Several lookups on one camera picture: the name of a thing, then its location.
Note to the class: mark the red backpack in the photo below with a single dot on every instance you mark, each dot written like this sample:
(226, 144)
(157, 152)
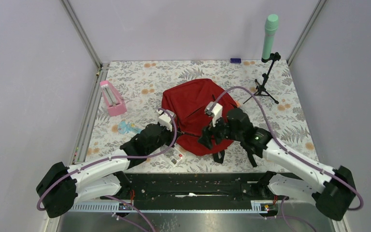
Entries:
(188, 101)

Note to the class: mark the small blue box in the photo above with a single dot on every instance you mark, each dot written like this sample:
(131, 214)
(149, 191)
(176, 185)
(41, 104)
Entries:
(235, 60)

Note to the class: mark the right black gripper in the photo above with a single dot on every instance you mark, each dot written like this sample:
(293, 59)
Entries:
(210, 130)

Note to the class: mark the pink metronome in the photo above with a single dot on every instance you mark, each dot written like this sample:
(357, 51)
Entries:
(114, 102)

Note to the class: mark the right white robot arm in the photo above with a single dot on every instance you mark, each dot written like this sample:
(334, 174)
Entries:
(330, 190)

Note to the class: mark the black tripod mic stand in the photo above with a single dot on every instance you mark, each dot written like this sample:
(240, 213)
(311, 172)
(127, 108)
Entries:
(260, 87)

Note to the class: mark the floral table mat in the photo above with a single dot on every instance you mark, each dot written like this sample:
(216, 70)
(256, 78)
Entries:
(142, 84)

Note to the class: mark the small white card pack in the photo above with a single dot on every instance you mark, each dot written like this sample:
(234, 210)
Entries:
(174, 156)

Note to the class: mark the green microphone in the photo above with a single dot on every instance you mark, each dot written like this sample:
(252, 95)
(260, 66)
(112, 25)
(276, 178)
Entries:
(271, 26)

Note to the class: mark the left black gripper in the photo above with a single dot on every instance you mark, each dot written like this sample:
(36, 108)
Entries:
(170, 130)

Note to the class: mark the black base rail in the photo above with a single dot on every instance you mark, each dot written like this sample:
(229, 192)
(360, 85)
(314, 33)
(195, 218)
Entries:
(227, 191)

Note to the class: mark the blue correction tape pack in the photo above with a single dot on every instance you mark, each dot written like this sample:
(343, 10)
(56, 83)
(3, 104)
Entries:
(125, 127)

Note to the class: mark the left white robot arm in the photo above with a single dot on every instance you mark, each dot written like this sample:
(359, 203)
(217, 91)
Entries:
(63, 186)

